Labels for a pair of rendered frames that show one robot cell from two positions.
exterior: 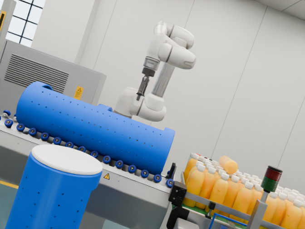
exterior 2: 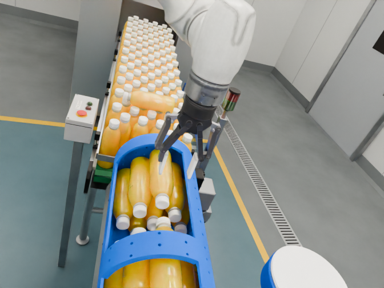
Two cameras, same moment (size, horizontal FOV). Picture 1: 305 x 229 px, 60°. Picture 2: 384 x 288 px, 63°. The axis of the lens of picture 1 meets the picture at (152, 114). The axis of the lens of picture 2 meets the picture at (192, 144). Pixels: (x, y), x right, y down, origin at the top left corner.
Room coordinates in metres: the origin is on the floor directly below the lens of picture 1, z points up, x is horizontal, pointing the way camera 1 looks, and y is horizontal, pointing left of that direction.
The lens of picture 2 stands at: (1.77, 0.71, 1.82)
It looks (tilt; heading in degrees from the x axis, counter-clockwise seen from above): 33 degrees down; 248
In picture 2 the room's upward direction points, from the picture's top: 21 degrees clockwise
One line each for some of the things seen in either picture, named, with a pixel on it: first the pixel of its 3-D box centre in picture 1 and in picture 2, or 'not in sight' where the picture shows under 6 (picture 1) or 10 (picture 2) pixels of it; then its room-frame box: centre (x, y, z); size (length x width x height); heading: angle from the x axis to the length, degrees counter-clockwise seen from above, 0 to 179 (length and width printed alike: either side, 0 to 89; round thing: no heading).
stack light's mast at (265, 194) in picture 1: (268, 185); (228, 104); (1.14, -0.58, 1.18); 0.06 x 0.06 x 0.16
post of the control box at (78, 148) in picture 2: not in sight; (70, 207); (1.80, -0.44, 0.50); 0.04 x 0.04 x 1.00; 87
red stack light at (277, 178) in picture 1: (273, 174); (232, 95); (1.14, -0.58, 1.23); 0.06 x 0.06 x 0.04
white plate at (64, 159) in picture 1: (68, 158); (310, 283); (1.03, 0.25, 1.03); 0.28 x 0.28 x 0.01
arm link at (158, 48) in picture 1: (159, 47); (222, 36); (1.54, 0.09, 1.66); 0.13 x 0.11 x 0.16; 96
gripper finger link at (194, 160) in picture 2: (137, 100); (192, 166); (1.50, 0.11, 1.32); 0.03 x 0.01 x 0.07; 87
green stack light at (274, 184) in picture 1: (269, 183); (229, 103); (1.14, -0.58, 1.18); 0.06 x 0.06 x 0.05
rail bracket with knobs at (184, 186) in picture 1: (177, 193); (191, 180); (1.32, -0.25, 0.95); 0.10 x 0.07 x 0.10; 177
